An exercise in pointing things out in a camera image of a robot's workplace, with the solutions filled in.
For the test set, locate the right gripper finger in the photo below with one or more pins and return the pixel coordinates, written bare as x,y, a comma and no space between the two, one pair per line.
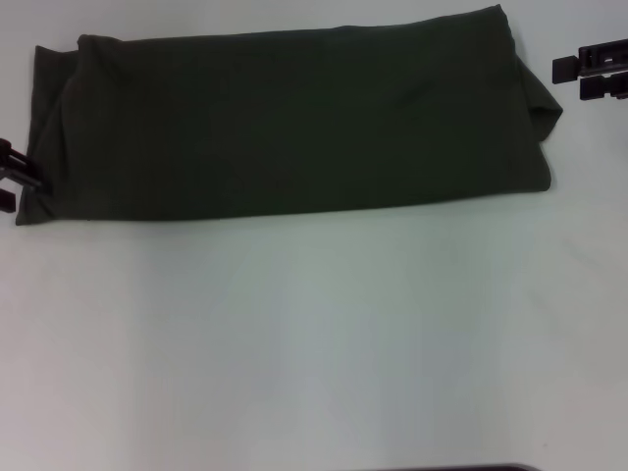
603,88
589,64

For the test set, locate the dark green FREE! t-shirt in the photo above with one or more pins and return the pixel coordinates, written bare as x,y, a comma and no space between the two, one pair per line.
294,122

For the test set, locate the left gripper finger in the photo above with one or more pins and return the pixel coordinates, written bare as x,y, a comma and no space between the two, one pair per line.
7,201
22,169

